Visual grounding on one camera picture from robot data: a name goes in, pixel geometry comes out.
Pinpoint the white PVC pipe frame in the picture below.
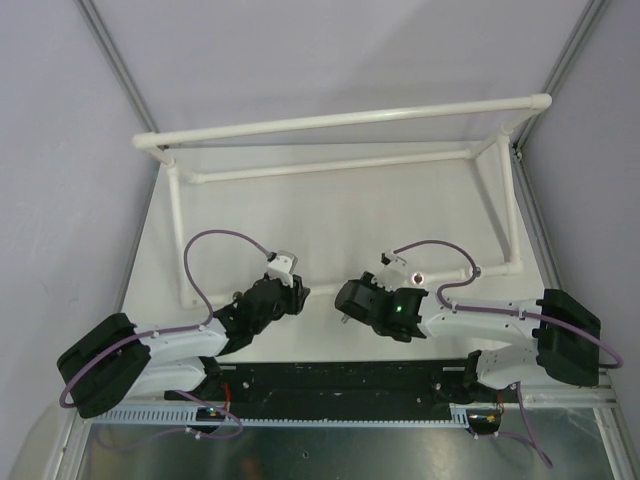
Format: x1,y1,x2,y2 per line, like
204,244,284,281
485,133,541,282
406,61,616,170
124,94,552,312

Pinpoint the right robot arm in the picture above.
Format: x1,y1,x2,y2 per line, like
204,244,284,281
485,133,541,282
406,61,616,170
334,272,601,401

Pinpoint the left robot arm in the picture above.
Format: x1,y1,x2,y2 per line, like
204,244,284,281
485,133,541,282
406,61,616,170
57,275,310,419

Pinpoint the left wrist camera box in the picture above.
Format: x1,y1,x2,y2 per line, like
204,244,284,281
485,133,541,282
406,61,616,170
267,250,298,277

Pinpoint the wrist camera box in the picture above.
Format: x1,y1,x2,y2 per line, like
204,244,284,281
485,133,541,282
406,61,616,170
267,250,298,277
376,252,407,284

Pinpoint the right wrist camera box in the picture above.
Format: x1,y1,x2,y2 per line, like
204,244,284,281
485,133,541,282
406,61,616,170
376,252,407,284

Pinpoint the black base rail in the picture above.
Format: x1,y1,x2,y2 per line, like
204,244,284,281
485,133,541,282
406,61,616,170
128,360,523,419

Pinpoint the aluminium table frame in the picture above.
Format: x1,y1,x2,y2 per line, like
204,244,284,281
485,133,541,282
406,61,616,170
55,374,639,479

